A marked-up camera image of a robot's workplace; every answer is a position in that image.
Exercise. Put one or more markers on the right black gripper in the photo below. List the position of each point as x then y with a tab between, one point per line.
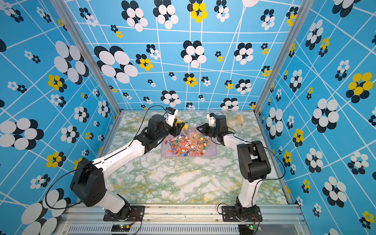
205	127

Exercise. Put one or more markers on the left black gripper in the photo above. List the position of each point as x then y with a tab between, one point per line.
177	129

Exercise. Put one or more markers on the clear ziploc bag of lollipops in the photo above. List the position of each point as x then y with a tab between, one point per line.
240	119

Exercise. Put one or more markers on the yellow duck ziploc bag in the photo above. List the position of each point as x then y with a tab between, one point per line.
190	131

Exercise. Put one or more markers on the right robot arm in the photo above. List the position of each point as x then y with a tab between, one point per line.
253	163

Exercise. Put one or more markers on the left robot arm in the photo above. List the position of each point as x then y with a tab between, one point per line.
88	182

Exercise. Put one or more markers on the pile of candies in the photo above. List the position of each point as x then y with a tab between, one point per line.
189	144

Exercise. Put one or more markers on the lilac plastic tray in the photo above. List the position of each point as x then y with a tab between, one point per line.
189	147

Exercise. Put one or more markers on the right controller board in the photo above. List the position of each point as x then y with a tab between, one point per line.
246	229

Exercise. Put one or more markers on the controller board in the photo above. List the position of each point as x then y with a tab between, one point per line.
246	229
120	228

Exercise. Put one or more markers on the left controller board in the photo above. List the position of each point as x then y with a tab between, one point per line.
120	228

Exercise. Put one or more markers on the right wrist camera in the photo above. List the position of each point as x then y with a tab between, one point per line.
211	119

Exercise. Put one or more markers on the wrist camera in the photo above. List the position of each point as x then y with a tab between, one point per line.
211	119
171	116

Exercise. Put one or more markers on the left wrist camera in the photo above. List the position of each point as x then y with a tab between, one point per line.
171	116

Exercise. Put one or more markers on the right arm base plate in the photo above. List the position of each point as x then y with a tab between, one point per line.
239	214

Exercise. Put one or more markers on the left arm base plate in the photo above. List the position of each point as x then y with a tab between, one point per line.
130	213

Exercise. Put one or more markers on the aluminium front rail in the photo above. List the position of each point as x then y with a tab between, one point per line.
184	219

